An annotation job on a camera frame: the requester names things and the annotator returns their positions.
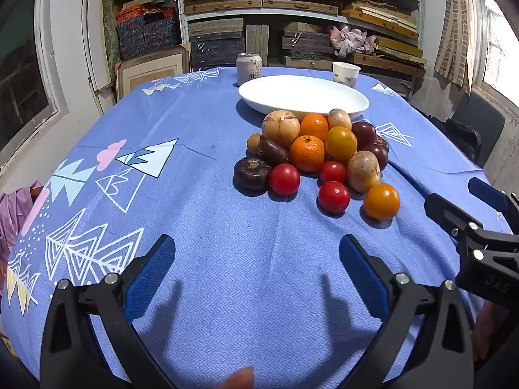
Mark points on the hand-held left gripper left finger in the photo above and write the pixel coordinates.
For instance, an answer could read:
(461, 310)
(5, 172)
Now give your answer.
(150, 279)

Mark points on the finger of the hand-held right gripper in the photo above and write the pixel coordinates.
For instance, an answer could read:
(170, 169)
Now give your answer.
(486, 192)
(446, 212)

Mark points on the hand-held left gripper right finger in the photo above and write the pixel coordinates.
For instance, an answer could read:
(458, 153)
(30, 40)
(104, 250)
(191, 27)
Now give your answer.
(365, 275)

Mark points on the yellow tomato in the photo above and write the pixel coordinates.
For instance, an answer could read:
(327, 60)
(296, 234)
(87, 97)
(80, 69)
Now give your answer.
(340, 144)
(381, 201)

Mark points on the red cherry tomato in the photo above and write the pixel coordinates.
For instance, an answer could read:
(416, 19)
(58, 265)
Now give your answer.
(333, 171)
(284, 179)
(333, 197)

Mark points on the dark red plum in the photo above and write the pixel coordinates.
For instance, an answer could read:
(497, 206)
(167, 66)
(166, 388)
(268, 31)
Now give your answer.
(378, 157)
(364, 131)

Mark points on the dark brown water chestnut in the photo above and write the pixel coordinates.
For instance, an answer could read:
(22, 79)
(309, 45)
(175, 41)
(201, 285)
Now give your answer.
(272, 152)
(382, 142)

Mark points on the large orange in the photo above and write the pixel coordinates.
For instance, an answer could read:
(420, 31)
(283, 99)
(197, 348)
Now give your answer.
(307, 154)

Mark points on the large dark water chestnut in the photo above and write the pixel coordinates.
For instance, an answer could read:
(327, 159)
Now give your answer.
(251, 174)

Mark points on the small orange mandarin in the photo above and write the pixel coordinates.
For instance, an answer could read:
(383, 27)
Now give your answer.
(314, 126)

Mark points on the large tan round fruit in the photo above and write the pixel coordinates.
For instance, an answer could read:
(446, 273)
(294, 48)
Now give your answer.
(279, 129)

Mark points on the small tan longan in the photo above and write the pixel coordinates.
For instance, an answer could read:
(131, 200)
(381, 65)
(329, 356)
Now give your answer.
(254, 143)

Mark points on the white oval plate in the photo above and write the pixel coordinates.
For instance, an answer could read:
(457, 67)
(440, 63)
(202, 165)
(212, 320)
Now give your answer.
(300, 93)

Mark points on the person's right hand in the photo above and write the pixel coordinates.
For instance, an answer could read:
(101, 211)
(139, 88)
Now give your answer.
(484, 332)

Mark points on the person's left hand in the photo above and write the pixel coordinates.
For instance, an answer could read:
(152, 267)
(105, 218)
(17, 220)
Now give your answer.
(239, 379)

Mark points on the black cloth bundle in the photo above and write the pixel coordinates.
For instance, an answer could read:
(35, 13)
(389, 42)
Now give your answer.
(462, 135)

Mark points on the black chair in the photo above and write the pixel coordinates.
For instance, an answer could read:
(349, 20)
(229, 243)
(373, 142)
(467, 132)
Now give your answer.
(482, 117)

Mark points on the blue printed tablecloth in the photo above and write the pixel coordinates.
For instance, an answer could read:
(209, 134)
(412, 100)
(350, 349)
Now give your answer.
(202, 210)

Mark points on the purple cloth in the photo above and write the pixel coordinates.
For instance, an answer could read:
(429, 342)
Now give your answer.
(12, 219)

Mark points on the bright window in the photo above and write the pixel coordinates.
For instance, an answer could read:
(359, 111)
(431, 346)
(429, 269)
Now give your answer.
(502, 40)

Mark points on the brown checked curtain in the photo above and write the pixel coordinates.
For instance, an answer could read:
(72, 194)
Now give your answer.
(454, 40)

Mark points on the white paper cup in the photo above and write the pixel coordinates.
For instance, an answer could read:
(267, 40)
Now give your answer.
(345, 73)

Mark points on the pink cloth bundle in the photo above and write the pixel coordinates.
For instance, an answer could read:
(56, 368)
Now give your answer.
(348, 38)

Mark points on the beige framed board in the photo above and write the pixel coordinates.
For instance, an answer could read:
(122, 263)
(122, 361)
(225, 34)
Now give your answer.
(150, 73)

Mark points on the silver beverage can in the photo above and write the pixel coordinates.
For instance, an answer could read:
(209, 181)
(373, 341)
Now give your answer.
(249, 71)

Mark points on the white leaning panel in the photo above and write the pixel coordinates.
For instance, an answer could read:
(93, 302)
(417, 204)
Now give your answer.
(91, 48)

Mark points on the pile of blue patterned boxes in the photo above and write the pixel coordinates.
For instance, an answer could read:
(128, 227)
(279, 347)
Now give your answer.
(146, 34)

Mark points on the green stone slab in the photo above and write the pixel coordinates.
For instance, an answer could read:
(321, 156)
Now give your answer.
(110, 28)

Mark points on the white metal shelf rack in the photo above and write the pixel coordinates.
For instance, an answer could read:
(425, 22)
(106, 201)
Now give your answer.
(182, 8)

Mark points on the shelf of stacked boxes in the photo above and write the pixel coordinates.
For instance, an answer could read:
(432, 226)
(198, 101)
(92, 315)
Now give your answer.
(227, 2)

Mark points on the dark window with white frame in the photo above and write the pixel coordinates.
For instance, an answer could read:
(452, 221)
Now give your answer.
(20, 69)

